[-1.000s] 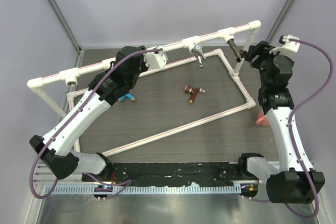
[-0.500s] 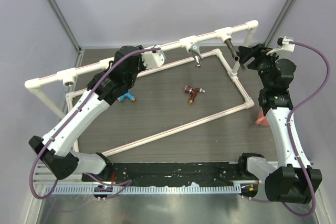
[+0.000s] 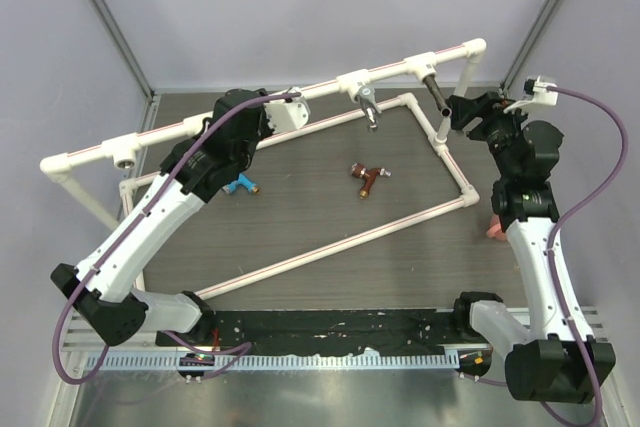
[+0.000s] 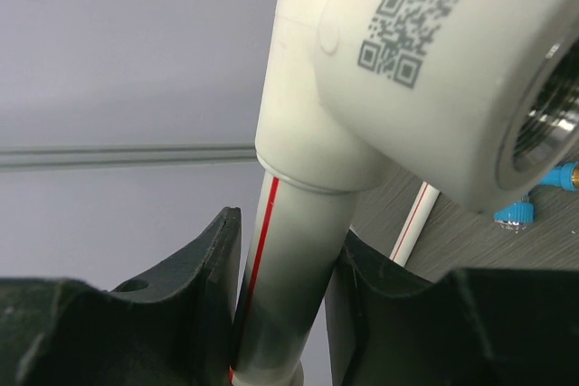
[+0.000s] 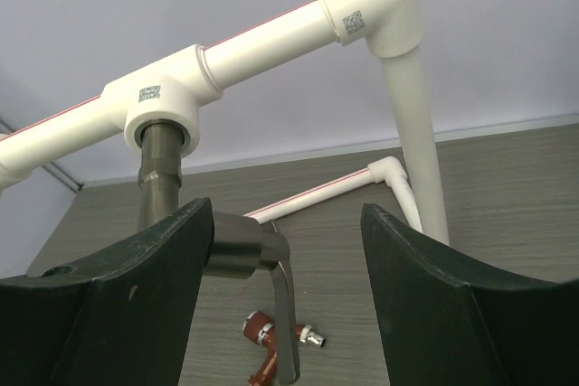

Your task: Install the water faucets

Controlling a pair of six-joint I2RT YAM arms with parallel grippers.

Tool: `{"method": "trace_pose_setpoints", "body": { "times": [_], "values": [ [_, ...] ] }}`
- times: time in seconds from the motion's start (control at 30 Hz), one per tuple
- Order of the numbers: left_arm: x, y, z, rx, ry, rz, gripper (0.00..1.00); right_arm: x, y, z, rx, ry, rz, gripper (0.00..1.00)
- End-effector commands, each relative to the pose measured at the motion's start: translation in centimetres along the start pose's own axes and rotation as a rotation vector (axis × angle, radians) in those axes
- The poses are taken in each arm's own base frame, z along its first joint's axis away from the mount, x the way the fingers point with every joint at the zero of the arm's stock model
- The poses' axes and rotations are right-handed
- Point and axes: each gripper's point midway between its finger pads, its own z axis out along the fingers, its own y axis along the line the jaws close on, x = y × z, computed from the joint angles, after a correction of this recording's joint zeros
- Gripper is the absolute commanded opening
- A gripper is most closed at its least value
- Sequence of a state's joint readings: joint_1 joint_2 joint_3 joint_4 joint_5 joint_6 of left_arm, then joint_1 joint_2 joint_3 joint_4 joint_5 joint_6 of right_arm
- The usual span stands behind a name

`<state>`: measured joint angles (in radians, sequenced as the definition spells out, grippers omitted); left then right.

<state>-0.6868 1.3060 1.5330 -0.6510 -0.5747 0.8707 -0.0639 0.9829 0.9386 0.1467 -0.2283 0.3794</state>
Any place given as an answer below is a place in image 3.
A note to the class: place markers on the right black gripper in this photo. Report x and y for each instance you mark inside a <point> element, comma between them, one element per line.
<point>465,110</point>

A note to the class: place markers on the dark bronze faucet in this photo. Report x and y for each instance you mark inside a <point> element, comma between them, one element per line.
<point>440,101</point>

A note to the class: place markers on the white PVC pipe frame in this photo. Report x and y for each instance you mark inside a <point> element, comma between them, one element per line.
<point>331,103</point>

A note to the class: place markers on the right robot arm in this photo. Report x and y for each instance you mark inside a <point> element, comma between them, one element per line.
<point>556,357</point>

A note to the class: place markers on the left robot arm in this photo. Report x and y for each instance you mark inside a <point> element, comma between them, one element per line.
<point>101,287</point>

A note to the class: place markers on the red-brown faucet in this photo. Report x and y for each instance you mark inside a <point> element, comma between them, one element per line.
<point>368,176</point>

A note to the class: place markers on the pink small object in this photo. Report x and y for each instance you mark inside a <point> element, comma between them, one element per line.
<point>495,230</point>

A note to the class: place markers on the blue plastic faucet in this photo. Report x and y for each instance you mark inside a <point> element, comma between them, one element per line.
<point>241,182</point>

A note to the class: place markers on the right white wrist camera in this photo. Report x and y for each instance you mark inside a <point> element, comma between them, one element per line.
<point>539,94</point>

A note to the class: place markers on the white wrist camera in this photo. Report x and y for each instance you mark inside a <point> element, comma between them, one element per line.
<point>285,116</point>
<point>539,94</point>

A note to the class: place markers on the chrome faucet on frame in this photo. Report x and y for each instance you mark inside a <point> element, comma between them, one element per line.
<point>365,98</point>

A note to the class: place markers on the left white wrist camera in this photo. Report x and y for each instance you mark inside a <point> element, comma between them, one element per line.
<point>285,116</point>

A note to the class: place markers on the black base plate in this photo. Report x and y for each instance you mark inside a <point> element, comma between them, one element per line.
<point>338,333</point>

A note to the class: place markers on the slotted cable duct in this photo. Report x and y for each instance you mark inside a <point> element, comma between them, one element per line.
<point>187,362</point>

